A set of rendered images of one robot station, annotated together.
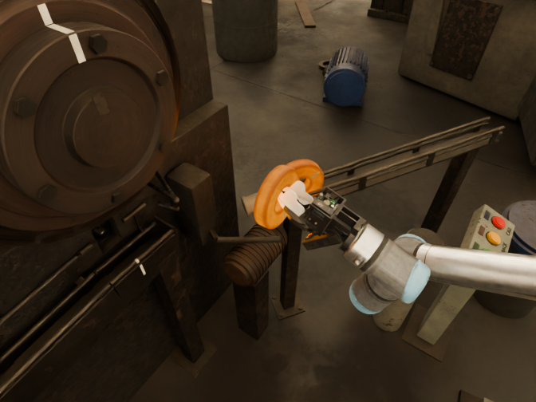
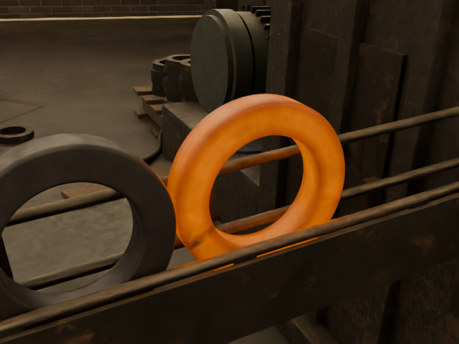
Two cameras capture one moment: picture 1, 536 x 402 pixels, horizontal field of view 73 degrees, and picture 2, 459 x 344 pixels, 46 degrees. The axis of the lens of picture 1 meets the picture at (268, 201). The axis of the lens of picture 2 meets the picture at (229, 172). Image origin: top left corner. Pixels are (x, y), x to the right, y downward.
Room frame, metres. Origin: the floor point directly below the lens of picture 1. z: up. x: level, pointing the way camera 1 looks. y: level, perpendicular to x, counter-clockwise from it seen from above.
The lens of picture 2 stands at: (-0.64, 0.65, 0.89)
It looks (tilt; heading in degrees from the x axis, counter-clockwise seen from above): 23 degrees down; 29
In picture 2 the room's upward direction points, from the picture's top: 2 degrees clockwise
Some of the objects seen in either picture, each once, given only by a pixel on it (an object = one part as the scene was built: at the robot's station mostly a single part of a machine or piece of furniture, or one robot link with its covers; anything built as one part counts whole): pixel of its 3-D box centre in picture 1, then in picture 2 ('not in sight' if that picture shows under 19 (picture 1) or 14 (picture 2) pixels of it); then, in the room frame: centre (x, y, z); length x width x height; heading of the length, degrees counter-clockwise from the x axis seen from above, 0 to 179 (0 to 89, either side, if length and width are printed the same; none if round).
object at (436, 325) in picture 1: (455, 291); not in sight; (0.66, -0.66, 0.31); 0.24 x 0.16 x 0.62; 145
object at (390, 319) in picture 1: (403, 285); not in sight; (0.72, -0.50, 0.26); 0.12 x 0.12 x 0.52
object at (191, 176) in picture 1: (193, 205); not in sight; (0.72, 0.21, 0.68); 0.11 x 0.08 x 0.24; 55
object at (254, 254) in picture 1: (258, 285); not in sight; (0.72, 0.04, 0.27); 0.22 x 0.13 x 0.53; 145
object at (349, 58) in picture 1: (347, 73); not in sight; (2.61, -0.60, 0.17); 0.57 x 0.31 x 0.34; 165
